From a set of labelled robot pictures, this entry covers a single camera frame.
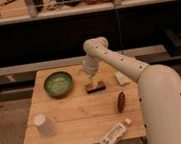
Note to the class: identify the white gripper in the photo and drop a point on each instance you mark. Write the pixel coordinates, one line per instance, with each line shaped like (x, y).
(90, 66)

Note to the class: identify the dark brown eraser block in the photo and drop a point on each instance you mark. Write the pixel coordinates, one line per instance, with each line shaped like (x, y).
(90, 88)

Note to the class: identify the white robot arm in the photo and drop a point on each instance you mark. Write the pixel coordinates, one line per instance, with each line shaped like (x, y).
(159, 89)

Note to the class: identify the green ceramic bowl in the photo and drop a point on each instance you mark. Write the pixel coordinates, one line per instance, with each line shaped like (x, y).
(58, 84)

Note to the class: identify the brown sausage toy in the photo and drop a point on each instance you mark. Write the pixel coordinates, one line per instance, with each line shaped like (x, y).
(121, 102)

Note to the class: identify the wooden table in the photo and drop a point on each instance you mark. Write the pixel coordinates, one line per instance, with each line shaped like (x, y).
(82, 118)

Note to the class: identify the white plastic bottle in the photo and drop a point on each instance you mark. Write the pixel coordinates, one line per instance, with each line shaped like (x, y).
(116, 132)

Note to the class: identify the white upside-down cup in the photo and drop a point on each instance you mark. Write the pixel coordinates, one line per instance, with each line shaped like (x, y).
(44, 125)

